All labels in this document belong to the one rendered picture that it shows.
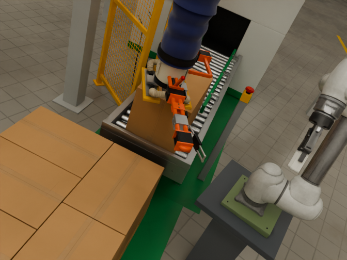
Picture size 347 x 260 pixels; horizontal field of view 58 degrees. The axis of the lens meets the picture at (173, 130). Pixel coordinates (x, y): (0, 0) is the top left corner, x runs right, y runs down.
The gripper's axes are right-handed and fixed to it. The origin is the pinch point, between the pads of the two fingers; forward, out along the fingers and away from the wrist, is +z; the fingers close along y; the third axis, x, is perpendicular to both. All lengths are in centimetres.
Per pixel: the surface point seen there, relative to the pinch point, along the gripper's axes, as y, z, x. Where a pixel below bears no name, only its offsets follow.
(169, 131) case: -89, 21, -72
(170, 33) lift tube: -34, -29, -81
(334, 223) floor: -226, 32, 80
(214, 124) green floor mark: -253, 4, -77
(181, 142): -10.5, 13.9, -42.2
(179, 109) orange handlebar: -31, 3, -56
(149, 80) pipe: -51, -3, -87
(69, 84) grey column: -143, 36, -200
